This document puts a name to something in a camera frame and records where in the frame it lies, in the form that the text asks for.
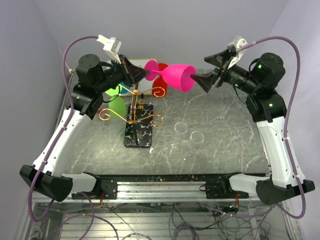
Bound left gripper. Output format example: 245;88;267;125
95;54;150;94

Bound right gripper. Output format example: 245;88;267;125
191;48;261;95

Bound red plastic wine glass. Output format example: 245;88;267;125
148;60;169;98

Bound pink plastic wine glass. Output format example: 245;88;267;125
144;60;196;93

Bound green plastic wine glass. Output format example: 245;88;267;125
105;84;127;118

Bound gold wine glass rack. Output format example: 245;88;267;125
97;82;168;149

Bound blue plastic wine glass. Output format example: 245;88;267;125
118;83;131;96

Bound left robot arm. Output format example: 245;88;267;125
19;54;149;202

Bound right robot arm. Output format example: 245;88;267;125
191;49;315;206

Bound gold framed mirror tray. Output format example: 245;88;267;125
104;58;156;97

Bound clear glass cup left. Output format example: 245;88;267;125
173;122;188;140

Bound clear glass cup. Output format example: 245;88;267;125
173;122;188;140
188;131;205;150

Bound clear glass cup right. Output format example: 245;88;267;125
188;131;205;150

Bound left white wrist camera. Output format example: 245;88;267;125
96;34;122;63

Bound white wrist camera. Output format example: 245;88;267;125
227;35;248;68
96;34;122;63

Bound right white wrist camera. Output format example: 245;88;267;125
227;35;248;68

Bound aluminium mounting rail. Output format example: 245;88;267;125
27;174;291;203

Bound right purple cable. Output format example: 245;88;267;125
197;36;307;220

